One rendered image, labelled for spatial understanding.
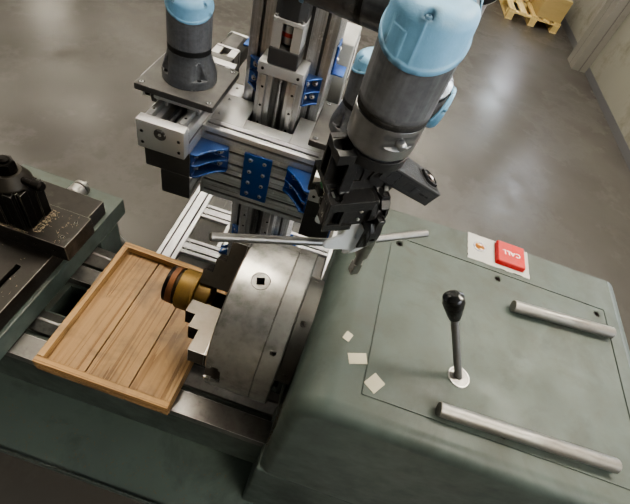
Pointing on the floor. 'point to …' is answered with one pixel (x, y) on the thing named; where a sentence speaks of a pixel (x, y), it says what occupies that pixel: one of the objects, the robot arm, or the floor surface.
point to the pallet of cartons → (551, 10)
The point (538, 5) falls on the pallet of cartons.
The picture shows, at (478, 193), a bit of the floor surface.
